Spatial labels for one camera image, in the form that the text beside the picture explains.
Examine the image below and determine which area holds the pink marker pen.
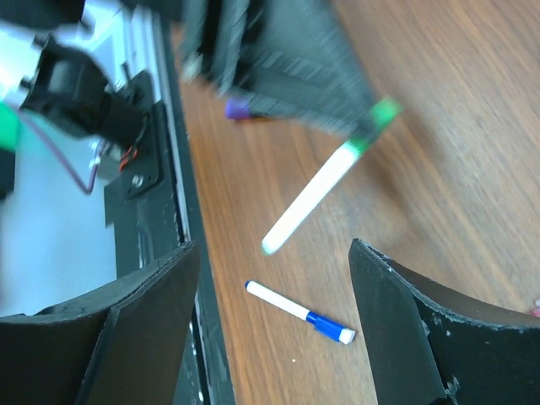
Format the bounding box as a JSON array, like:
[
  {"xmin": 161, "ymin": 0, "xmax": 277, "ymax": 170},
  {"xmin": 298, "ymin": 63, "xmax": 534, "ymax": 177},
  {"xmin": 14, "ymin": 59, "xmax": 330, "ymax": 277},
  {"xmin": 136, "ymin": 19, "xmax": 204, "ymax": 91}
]
[{"xmin": 528, "ymin": 300, "xmax": 540, "ymax": 317}]

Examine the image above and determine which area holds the blue cap marker near front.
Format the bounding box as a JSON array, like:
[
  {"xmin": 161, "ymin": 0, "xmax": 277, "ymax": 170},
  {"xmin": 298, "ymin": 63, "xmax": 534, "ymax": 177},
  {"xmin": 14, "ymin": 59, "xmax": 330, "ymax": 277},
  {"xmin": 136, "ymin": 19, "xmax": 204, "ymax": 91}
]
[{"xmin": 245, "ymin": 280, "xmax": 356, "ymax": 345}]

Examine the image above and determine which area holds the green cap white marker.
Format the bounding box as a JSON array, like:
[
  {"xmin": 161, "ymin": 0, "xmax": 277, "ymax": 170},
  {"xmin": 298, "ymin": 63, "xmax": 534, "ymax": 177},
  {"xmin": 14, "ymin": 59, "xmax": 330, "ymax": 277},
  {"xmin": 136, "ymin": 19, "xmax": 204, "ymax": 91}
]
[{"xmin": 262, "ymin": 98, "xmax": 402, "ymax": 256}]

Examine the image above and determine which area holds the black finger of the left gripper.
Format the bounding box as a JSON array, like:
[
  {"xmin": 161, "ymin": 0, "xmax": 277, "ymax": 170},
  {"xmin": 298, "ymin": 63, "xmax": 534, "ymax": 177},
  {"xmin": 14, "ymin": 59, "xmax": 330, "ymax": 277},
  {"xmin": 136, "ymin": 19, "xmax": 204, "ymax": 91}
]
[{"xmin": 230, "ymin": 1, "xmax": 375, "ymax": 135}]

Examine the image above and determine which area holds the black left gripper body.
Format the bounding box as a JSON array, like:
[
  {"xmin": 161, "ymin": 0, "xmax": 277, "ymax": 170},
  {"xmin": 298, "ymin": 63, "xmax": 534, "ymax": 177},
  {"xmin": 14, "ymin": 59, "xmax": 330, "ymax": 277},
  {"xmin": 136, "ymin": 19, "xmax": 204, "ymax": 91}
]
[{"xmin": 121, "ymin": 0, "xmax": 271, "ymax": 94}]

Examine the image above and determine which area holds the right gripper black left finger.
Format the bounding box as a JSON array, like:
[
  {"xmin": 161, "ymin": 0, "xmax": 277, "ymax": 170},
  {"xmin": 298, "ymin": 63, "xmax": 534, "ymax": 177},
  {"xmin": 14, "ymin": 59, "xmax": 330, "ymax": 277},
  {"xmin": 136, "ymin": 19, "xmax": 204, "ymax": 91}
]
[{"xmin": 1, "ymin": 242, "xmax": 200, "ymax": 404}]

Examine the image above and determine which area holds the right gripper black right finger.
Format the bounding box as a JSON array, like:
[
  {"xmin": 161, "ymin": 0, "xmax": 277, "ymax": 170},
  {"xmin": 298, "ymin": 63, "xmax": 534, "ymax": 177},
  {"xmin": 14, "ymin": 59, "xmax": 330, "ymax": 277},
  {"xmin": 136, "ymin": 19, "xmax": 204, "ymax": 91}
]
[{"xmin": 348, "ymin": 239, "xmax": 539, "ymax": 404}]

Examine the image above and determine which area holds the aluminium frame rail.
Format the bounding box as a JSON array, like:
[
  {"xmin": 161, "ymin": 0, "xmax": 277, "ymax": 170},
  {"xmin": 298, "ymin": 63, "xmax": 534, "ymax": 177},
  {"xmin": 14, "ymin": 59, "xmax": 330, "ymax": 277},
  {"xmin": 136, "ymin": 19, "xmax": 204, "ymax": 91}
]
[{"xmin": 84, "ymin": 8, "xmax": 186, "ymax": 246}]

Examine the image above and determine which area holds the purple black highlighter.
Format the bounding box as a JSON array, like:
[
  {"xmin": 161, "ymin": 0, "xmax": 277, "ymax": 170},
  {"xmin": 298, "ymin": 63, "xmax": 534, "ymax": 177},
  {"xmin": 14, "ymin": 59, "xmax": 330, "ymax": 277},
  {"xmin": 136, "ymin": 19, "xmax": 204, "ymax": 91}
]
[{"xmin": 224, "ymin": 97, "xmax": 273, "ymax": 122}]

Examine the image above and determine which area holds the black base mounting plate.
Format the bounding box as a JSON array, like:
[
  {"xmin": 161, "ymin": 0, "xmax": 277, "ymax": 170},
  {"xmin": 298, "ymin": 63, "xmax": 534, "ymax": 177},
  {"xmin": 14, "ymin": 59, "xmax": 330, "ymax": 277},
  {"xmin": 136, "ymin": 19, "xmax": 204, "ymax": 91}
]
[{"xmin": 105, "ymin": 9, "xmax": 235, "ymax": 404}]

